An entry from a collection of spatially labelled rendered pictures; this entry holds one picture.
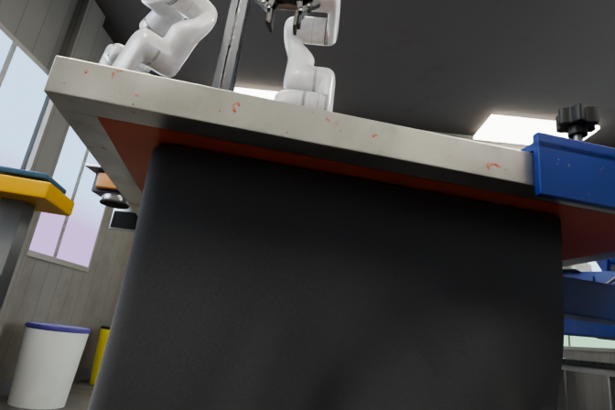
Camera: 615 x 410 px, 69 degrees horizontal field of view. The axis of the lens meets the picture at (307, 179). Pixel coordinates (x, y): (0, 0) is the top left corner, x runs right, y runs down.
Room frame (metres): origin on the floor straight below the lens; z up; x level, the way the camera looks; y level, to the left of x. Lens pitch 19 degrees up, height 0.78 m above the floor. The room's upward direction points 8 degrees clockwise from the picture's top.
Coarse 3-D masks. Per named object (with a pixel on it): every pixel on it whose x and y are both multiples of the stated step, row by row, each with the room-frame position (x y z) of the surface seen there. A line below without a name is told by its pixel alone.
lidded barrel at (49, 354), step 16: (32, 336) 3.77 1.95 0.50; (48, 336) 3.76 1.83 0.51; (64, 336) 3.80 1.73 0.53; (80, 336) 3.90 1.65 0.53; (32, 352) 3.77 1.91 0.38; (48, 352) 3.77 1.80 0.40; (64, 352) 3.83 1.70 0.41; (80, 352) 3.97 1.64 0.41; (16, 368) 3.83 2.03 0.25; (32, 368) 3.77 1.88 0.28; (48, 368) 3.79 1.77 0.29; (64, 368) 3.87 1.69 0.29; (16, 384) 3.80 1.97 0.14; (32, 384) 3.78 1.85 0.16; (48, 384) 3.81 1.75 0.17; (64, 384) 3.92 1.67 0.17; (16, 400) 3.79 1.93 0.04; (32, 400) 3.79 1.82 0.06; (48, 400) 3.84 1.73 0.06; (64, 400) 3.98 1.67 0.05
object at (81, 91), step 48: (48, 96) 0.37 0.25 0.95; (96, 96) 0.37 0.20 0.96; (144, 96) 0.37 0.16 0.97; (192, 96) 0.38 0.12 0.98; (240, 96) 0.39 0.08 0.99; (96, 144) 0.48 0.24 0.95; (288, 144) 0.41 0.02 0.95; (336, 144) 0.40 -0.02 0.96; (384, 144) 0.41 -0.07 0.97; (432, 144) 0.42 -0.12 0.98; (480, 144) 0.42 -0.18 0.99; (528, 192) 0.46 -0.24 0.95
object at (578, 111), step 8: (576, 104) 0.44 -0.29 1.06; (584, 104) 0.44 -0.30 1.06; (560, 112) 0.45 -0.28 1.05; (568, 112) 0.45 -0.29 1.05; (576, 112) 0.44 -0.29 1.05; (584, 112) 0.44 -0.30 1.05; (592, 112) 0.44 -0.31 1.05; (560, 120) 0.45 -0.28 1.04; (568, 120) 0.45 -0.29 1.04; (576, 120) 0.44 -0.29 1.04; (584, 120) 0.44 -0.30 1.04; (592, 120) 0.44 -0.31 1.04; (560, 128) 0.47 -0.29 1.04; (568, 128) 0.46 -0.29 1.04; (576, 128) 0.45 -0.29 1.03; (584, 128) 0.45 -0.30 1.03; (592, 128) 0.45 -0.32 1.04; (568, 136) 0.46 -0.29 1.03; (576, 136) 0.45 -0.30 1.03; (584, 136) 0.46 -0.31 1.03
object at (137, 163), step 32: (128, 128) 0.42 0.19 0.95; (160, 128) 0.41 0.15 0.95; (128, 160) 0.53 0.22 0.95; (256, 160) 0.47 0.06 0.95; (288, 160) 0.45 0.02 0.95; (320, 160) 0.44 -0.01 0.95; (448, 192) 0.49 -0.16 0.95; (480, 192) 0.47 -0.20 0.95; (576, 224) 0.55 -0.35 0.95; (608, 224) 0.53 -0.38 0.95; (576, 256) 0.72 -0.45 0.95
